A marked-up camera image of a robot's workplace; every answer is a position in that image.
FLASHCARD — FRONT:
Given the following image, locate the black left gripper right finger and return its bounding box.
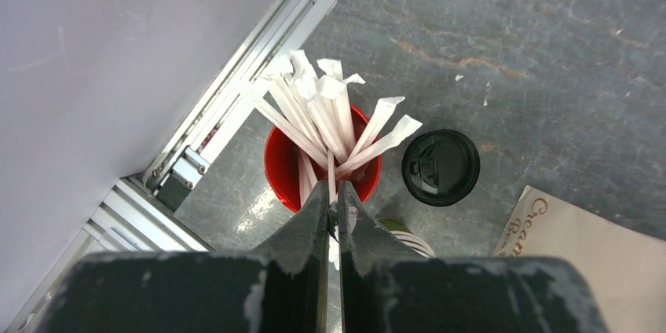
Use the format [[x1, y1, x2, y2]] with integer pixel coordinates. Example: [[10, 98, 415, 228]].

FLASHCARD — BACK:
[[337, 181, 422, 332]]

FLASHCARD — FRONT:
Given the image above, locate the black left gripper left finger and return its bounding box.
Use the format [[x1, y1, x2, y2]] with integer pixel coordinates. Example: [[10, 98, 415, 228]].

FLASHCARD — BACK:
[[253, 181, 330, 332]]

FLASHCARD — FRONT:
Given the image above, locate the white straw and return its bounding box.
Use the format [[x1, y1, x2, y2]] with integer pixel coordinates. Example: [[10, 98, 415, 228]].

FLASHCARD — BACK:
[[349, 96, 405, 160], [335, 115, 423, 178], [317, 58, 365, 156], [242, 79, 328, 167], [269, 49, 349, 164], [327, 150, 340, 271]]

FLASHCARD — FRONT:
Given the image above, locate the brown paper takeout bag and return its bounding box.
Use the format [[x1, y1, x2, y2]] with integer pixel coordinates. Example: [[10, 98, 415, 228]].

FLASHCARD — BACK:
[[492, 186, 665, 332]]

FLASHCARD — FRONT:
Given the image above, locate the stack of green paper cups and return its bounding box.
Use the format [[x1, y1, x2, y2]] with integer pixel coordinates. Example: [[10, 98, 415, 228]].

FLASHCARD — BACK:
[[379, 218, 436, 258]]

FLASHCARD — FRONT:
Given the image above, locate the red cup straw holder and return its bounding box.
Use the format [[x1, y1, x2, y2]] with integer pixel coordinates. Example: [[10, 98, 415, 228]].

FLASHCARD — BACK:
[[264, 126, 382, 213]]

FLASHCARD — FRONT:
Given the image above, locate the aluminium frame rail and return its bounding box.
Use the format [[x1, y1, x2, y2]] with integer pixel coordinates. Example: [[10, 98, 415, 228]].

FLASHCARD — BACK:
[[8, 0, 337, 332]]

